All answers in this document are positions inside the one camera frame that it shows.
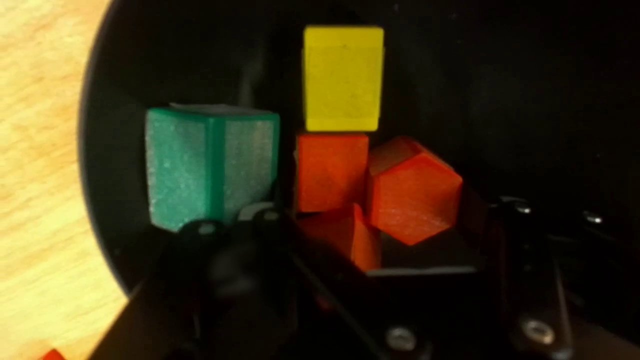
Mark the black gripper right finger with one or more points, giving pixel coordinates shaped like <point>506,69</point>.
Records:
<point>533,287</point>

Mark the black bowl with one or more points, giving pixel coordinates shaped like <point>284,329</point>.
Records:
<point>500,101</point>

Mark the yellow wooden block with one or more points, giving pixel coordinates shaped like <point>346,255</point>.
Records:
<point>343,80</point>

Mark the green wooden block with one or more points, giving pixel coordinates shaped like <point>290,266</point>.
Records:
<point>201,167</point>

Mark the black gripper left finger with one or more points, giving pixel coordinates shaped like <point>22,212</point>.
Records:
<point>187,301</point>

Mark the red wooden block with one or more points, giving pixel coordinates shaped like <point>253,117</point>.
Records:
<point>359,241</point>
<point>413,192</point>
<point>52,354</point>
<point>331,173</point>

